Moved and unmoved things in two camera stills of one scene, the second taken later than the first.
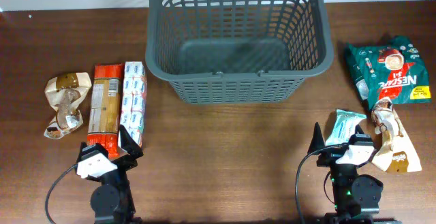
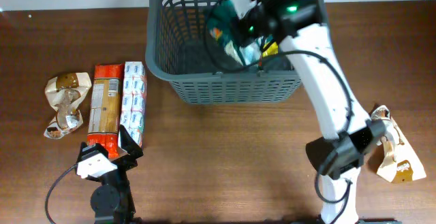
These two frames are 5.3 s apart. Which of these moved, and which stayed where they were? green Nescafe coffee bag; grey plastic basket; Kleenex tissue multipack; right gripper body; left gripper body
Moved: green Nescafe coffee bag; right gripper body
Stayed: Kleenex tissue multipack; left gripper body; grey plastic basket
